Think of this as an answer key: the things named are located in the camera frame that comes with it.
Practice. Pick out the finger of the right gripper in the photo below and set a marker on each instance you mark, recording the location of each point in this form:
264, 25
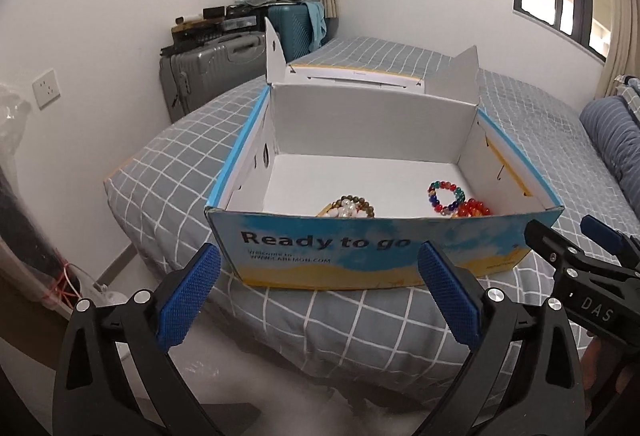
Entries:
624, 247
562, 254

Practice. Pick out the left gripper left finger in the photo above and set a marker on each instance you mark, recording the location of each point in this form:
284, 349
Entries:
92, 395

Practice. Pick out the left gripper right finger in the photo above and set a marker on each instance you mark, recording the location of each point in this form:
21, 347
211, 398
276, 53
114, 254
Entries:
522, 374

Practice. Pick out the yellow amber bead piece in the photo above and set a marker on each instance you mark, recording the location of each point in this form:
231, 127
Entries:
327, 208

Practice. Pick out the blue striped pillow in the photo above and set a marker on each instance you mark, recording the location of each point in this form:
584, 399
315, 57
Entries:
614, 133

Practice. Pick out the grey checked folded quilt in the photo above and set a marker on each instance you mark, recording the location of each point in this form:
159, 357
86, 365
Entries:
630, 92

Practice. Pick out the beige right curtain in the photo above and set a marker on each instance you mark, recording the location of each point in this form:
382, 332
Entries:
623, 56

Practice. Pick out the blue yellow cardboard box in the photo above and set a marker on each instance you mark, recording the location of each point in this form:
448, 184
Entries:
408, 160

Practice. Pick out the teal cloth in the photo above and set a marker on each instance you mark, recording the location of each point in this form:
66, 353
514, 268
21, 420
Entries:
317, 18

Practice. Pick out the grey suitcase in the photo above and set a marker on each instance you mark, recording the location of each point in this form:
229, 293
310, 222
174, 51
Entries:
191, 79

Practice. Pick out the teal suitcase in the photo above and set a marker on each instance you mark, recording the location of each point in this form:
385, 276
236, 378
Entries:
291, 22

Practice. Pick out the white wall socket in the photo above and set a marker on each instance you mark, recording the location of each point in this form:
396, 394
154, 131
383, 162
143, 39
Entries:
46, 89

